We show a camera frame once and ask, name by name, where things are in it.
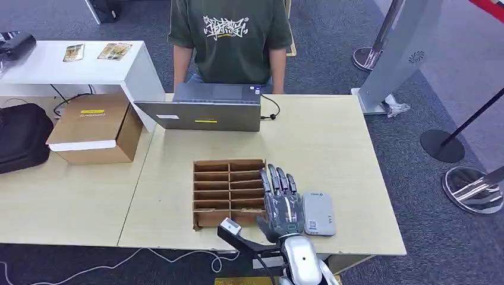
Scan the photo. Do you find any short yellow floor tape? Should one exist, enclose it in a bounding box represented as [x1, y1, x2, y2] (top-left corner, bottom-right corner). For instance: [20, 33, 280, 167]
[214, 275, 344, 285]

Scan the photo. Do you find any grey laptop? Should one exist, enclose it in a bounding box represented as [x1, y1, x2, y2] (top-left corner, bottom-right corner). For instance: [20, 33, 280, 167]
[133, 82, 263, 133]

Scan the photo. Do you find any black bag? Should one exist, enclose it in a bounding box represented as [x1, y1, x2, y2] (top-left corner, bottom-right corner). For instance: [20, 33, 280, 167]
[0, 103, 55, 175]

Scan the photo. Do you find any chrome stanchion with round base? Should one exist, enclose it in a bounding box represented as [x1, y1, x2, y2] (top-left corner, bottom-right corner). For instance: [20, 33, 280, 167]
[351, 0, 405, 74]

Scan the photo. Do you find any wide printed leaflet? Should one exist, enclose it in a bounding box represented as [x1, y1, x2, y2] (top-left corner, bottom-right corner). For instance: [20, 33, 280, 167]
[97, 42, 134, 61]

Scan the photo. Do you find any white floor cable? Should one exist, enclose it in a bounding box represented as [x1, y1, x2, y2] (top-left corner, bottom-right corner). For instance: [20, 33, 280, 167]
[0, 248, 241, 285]

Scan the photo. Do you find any black bin with white frame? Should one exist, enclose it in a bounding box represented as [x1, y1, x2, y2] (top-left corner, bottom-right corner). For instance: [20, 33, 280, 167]
[84, 0, 124, 25]

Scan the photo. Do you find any grey kiosk stand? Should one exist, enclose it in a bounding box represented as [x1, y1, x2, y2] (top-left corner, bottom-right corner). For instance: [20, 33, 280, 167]
[350, 0, 470, 116]

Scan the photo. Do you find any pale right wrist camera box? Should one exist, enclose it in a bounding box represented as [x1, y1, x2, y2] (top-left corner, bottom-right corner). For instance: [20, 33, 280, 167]
[219, 217, 243, 237]

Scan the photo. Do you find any pale wooden side desk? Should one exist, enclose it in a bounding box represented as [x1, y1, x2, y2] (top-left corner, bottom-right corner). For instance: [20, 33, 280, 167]
[0, 95, 155, 249]

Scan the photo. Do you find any wooden board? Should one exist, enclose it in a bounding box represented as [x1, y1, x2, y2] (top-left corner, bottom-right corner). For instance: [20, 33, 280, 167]
[285, 0, 298, 58]

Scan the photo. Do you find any wooden card box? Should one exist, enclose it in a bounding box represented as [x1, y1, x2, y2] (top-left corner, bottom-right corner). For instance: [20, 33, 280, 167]
[191, 158, 268, 232]

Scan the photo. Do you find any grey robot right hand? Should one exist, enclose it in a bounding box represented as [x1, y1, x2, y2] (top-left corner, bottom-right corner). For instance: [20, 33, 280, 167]
[256, 164, 306, 244]

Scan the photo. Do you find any black device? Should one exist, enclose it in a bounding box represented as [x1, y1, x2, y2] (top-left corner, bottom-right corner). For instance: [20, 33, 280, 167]
[0, 31, 37, 62]

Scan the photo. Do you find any clear plastic wrap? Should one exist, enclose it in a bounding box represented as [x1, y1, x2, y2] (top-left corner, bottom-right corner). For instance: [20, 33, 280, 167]
[383, 93, 411, 119]

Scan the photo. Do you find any red barrier belt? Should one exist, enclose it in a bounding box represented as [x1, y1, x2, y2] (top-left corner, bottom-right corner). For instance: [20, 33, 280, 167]
[468, 0, 504, 23]

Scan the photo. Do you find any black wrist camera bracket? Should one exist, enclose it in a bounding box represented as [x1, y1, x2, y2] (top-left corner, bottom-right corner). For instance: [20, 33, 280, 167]
[216, 226, 285, 261]

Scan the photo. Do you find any person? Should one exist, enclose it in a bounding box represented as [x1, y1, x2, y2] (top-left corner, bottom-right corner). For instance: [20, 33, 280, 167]
[168, 0, 295, 96]

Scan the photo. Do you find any grey card reader device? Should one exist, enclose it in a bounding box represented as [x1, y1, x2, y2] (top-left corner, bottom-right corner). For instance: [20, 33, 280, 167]
[302, 191, 338, 237]

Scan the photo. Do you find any black stanchion with round base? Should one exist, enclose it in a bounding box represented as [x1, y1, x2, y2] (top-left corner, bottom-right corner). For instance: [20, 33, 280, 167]
[420, 87, 504, 164]

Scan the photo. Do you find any small printed leaflet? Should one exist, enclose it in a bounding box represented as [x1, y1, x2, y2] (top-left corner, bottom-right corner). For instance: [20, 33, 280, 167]
[62, 43, 86, 64]

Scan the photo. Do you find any white table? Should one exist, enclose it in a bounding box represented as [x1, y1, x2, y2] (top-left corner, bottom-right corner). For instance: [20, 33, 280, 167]
[0, 40, 167, 133]

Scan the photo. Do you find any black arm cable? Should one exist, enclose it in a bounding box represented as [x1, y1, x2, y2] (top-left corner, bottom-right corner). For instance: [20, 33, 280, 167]
[251, 251, 278, 285]

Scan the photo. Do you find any black laptop cable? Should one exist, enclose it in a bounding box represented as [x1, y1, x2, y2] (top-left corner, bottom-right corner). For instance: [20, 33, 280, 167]
[260, 94, 282, 121]

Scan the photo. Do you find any brown cardboard box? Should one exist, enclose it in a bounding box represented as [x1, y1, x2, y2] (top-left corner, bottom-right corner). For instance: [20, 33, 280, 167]
[45, 93, 144, 166]

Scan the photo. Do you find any chrome stanchion with shiny base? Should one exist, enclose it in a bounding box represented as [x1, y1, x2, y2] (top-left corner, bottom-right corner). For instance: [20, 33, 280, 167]
[441, 165, 504, 216]

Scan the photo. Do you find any black cable under table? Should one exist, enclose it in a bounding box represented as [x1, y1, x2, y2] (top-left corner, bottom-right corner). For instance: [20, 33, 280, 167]
[50, 84, 96, 118]

